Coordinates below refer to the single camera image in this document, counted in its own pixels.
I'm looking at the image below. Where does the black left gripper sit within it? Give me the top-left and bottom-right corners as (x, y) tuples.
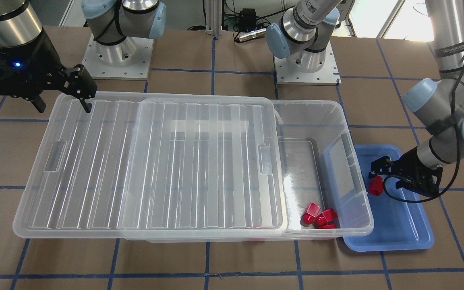
(370, 150), (443, 198)

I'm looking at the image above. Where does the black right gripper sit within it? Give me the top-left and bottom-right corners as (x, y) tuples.
(0, 31), (97, 113)

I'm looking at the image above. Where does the red block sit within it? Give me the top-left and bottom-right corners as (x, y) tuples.
(300, 202), (321, 226)
(367, 176), (384, 196)
(314, 208), (338, 228)
(317, 224), (338, 229)

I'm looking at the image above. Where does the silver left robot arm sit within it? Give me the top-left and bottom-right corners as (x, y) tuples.
(266, 0), (464, 201)

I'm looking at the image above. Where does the clear plastic storage box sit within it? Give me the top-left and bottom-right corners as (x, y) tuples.
(118, 94), (374, 242)

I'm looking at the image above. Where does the red block in box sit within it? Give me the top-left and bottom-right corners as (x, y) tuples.
(314, 208), (338, 228)
(317, 224), (338, 229)
(300, 202), (321, 226)

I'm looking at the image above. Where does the clear plastic box lid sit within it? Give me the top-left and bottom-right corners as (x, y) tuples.
(13, 92), (288, 242)

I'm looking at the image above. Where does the blue plastic tray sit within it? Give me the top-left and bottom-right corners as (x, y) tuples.
(343, 145), (435, 252)

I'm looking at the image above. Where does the black power adapter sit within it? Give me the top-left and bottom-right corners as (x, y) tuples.
(238, 8), (257, 30)

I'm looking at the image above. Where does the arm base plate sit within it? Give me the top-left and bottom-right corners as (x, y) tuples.
(273, 43), (342, 86)
(81, 37), (154, 81)

